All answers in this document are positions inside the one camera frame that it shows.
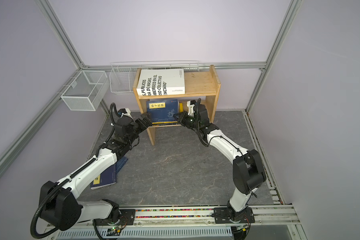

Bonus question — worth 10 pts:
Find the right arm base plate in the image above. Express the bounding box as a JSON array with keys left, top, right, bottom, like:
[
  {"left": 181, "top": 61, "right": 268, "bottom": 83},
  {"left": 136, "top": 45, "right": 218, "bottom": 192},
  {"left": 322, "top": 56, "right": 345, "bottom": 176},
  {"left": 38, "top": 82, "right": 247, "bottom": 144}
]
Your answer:
[{"left": 212, "top": 207, "right": 255, "bottom": 224}]

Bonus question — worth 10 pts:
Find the white wire rack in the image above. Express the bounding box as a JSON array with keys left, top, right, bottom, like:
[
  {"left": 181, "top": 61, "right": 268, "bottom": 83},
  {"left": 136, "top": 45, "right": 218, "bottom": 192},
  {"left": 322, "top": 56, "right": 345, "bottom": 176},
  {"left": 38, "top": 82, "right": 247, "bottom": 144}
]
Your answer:
[{"left": 109, "top": 61, "right": 200, "bottom": 94}]

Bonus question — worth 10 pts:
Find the aluminium front rail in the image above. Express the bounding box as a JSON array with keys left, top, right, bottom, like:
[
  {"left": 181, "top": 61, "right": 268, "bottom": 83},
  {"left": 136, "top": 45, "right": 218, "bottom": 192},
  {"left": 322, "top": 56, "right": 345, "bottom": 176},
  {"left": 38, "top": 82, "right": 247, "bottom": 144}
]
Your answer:
[{"left": 47, "top": 205, "right": 307, "bottom": 240}]

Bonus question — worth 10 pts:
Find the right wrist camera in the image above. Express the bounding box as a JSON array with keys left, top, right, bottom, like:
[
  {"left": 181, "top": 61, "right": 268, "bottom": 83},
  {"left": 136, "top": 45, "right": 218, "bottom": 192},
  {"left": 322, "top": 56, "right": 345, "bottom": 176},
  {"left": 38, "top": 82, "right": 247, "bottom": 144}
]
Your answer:
[{"left": 187, "top": 100, "right": 197, "bottom": 117}]

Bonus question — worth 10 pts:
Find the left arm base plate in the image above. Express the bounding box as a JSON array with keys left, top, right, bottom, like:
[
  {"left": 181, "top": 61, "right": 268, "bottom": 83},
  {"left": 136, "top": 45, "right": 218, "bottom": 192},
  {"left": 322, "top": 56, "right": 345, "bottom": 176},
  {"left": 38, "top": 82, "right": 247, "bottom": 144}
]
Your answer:
[{"left": 95, "top": 209, "right": 136, "bottom": 226}]

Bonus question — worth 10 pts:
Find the white book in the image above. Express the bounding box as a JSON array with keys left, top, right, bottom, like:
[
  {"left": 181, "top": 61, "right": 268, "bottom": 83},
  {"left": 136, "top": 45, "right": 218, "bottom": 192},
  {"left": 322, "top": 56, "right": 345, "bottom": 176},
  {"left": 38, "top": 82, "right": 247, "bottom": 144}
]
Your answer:
[{"left": 136, "top": 69, "right": 186, "bottom": 96}]

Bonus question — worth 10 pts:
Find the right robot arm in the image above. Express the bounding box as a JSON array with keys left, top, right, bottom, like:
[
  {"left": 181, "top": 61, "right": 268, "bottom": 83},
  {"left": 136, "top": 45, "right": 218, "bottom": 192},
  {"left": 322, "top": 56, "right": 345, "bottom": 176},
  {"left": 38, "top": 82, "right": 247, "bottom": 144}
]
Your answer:
[{"left": 174, "top": 101, "right": 267, "bottom": 223}]

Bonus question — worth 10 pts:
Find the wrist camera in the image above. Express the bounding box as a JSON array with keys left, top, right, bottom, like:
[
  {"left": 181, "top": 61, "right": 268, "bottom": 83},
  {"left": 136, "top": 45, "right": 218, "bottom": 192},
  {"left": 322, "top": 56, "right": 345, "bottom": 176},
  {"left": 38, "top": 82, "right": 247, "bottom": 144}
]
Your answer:
[
  {"left": 187, "top": 100, "right": 197, "bottom": 117},
  {"left": 117, "top": 108, "right": 132, "bottom": 118}
]

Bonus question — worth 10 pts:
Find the blue book with yellow label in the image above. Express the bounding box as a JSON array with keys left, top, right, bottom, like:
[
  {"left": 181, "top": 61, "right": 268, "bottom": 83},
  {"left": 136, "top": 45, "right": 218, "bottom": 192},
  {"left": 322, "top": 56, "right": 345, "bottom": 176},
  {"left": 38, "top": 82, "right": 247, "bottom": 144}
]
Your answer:
[{"left": 90, "top": 164, "right": 117, "bottom": 190}]

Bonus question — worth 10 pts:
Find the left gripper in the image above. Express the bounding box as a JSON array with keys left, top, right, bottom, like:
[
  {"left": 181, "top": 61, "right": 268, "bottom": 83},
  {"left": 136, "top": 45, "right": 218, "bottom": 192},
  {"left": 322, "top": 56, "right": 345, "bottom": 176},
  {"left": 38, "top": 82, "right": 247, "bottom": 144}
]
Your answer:
[{"left": 126, "top": 112, "right": 152, "bottom": 146}]

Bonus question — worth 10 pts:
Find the wooden two-tier shelf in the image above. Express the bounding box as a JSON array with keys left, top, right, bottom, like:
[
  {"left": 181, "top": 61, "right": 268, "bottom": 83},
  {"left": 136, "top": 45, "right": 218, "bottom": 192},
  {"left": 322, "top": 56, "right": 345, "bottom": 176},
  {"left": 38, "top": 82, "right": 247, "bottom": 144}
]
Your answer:
[{"left": 133, "top": 65, "right": 222, "bottom": 146}]

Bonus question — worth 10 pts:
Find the white mesh basket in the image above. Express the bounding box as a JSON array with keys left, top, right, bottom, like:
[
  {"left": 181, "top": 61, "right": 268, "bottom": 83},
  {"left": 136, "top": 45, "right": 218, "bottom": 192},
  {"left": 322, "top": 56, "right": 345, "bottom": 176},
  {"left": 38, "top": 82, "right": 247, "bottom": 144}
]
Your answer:
[{"left": 61, "top": 70, "right": 110, "bottom": 112}]

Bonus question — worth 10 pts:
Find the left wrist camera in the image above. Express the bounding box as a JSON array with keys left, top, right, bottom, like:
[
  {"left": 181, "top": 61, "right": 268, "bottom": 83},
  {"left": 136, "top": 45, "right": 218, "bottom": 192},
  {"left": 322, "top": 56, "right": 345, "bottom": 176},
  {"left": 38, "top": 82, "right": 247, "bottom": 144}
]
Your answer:
[{"left": 117, "top": 108, "right": 132, "bottom": 118}]

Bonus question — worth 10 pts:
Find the blue book with barcode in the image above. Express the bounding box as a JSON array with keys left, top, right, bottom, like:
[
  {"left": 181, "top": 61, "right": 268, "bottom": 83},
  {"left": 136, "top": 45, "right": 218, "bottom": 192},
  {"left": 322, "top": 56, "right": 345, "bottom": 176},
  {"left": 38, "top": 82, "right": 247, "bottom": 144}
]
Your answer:
[{"left": 146, "top": 99, "right": 179, "bottom": 124}]

